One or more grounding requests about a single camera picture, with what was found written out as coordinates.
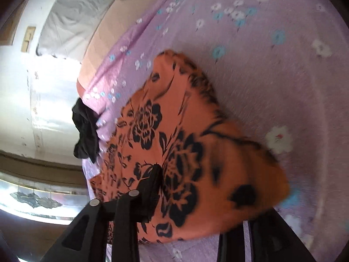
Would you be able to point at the black crumpled garment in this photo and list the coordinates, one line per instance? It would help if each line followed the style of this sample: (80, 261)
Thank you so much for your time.
(85, 120)

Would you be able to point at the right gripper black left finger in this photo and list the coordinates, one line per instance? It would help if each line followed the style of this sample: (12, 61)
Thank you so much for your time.
(85, 238)

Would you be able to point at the grey pillow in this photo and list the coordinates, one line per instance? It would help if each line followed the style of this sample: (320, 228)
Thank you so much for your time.
(69, 27)

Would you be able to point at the orange black floral garment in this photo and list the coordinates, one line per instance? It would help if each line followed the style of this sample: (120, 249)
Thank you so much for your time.
(214, 177)

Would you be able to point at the purple floral bedsheet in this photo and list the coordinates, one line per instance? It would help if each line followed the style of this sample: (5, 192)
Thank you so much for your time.
(280, 69)

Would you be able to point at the pink quilted mattress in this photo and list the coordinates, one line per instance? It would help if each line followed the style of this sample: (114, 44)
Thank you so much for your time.
(120, 16)

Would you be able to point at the stained glass window panel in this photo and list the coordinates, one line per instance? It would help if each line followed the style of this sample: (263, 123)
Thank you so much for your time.
(42, 205)

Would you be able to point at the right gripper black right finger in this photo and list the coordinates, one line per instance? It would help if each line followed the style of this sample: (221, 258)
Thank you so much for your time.
(271, 239)

